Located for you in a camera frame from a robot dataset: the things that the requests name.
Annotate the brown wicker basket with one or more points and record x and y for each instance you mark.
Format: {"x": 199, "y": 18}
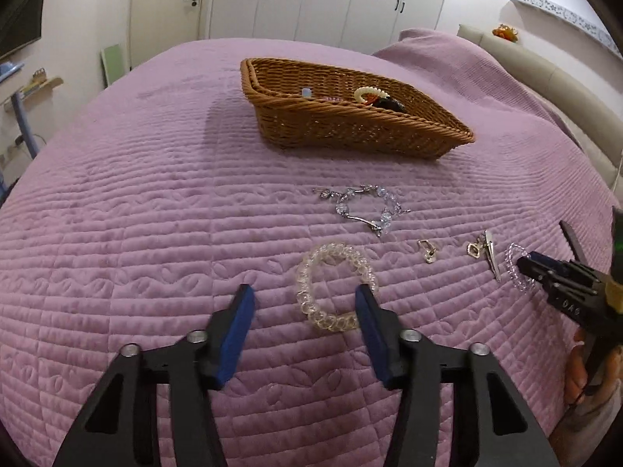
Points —
{"x": 340, "y": 121}

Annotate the orange plush toy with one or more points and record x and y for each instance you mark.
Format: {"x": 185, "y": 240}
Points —
{"x": 505, "y": 32}

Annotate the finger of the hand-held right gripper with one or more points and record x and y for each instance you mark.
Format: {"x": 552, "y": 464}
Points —
{"x": 574, "y": 243}
{"x": 559, "y": 284}

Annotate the person's right forearm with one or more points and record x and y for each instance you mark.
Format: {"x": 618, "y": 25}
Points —
{"x": 591, "y": 423}

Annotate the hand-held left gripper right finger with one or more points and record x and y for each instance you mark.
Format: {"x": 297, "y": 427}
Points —
{"x": 375, "y": 335}

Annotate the wooden wall desk shelf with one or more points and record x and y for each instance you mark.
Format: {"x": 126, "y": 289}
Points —
{"x": 34, "y": 90}

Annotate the white wardrobe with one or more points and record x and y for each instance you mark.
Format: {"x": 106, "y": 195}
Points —
{"x": 331, "y": 0}

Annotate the green board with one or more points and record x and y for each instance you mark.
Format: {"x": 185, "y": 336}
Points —
{"x": 114, "y": 65}

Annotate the silver hair clip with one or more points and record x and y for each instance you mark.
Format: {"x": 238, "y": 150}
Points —
{"x": 492, "y": 253}

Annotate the person's right hand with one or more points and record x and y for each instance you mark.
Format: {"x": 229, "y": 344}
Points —
{"x": 577, "y": 369}

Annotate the blue metal stand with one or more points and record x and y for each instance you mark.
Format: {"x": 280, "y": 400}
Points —
{"x": 25, "y": 126}

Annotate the white patterned wall shelf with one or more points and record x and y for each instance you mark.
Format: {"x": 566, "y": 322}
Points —
{"x": 559, "y": 14}

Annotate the purple quilted bedspread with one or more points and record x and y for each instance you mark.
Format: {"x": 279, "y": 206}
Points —
{"x": 170, "y": 214}

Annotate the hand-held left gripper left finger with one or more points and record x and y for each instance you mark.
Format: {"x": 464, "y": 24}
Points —
{"x": 236, "y": 335}

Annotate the white room door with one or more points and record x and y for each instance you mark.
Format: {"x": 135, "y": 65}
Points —
{"x": 165, "y": 9}

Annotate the black television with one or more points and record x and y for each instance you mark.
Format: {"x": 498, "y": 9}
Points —
{"x": 22, "y": 24}

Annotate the small gold clasp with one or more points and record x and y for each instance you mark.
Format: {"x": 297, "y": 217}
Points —
{"x": 473, "y": 249}
{"x": 428, "y": 251}

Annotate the beige padded headboard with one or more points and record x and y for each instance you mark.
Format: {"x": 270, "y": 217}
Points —
{"x": 559, "y": 87}

